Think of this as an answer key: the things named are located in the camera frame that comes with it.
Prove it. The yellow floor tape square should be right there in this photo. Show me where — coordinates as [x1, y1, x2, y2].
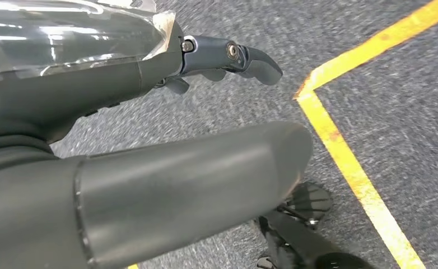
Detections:
[127, 0, 438, 269]

